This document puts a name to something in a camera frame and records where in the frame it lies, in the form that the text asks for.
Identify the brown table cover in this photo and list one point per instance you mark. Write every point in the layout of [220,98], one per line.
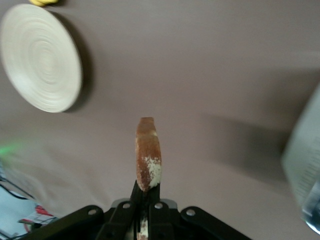
[187,62]

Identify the yellow quilted oven mitt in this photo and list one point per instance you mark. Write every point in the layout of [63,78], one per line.
[45,2]

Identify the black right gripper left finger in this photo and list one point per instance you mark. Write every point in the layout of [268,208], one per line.
[120,222]

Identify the slice of brown bread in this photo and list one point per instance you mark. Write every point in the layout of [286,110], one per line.
[148,155]

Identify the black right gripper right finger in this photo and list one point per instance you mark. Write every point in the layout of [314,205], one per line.
[160,222]

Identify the round wooden plate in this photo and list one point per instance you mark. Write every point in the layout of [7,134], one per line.
[40,60]

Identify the beige chrome two-slot toaster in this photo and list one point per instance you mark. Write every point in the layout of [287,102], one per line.
[302,150]

